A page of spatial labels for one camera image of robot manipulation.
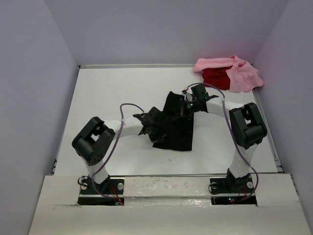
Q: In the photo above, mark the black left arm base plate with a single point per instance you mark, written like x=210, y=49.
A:
x=112, y=195

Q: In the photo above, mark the red t-shirt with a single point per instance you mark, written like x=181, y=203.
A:
x=217, y=77

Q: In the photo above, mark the pink t-shirt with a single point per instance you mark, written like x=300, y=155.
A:
x=243, y=76

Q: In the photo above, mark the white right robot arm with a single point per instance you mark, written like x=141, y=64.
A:
x=246, y=127

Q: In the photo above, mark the black t-shirt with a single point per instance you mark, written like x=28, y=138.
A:
x=179, y=133

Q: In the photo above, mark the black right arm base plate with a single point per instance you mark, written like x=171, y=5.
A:
x=224, y=194

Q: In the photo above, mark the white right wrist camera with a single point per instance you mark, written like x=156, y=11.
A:
x=188, y=97

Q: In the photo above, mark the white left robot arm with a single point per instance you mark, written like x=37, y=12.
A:
x=98, y=139

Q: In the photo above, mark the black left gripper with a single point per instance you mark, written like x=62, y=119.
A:
x=158, y=125

